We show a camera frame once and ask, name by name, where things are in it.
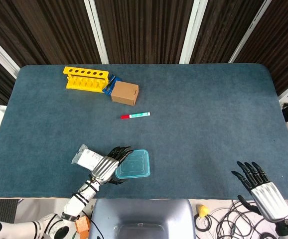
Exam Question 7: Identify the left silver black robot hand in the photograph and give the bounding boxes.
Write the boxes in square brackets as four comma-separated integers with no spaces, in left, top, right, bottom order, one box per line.
[89,146,134,186]

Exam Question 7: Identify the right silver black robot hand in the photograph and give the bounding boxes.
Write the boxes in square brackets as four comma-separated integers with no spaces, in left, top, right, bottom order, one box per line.
[231,161,288,222]

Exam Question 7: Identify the clear plastic container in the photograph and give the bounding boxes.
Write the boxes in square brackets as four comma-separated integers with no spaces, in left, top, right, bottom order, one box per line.
[115,148,151,179]

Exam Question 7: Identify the brown cardboard box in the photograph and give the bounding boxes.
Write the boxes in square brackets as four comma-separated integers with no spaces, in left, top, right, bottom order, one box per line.
[110,80,140,107]

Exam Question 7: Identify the white printed plastic packet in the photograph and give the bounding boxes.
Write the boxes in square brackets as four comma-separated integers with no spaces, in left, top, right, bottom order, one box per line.
[71,143,104,171]

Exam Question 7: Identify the grey robot torso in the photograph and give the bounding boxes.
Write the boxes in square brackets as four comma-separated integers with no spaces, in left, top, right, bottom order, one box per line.
[88,199,196,239]

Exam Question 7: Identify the orange block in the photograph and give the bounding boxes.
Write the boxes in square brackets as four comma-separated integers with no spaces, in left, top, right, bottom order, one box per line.
[74,216,90,239]

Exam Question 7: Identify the red capped green marker pen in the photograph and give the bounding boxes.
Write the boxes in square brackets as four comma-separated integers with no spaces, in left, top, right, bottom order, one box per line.
[120,112,151,120]

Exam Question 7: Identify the yellow plastic object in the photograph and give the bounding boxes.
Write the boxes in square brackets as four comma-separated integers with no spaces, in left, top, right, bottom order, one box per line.
[195,204,208,219]

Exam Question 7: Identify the blue snack packet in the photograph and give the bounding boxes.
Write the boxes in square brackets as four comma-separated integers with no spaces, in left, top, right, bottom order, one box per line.
[102,74,120,96]

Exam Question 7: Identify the yellow test tube rack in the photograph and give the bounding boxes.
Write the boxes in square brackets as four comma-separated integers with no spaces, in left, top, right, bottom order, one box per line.
[63,66,110,93]

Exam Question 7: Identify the blue table cover cloth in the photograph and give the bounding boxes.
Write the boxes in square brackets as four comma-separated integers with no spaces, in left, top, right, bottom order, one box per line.
[0,63,288,200]

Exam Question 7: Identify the black floor cable tangle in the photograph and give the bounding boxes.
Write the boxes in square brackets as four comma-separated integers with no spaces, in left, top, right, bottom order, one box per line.
[215,199,281,239]

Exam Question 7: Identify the black coiled floor cable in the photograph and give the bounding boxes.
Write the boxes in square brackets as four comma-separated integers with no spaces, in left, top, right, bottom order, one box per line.
[193,213,211,233]

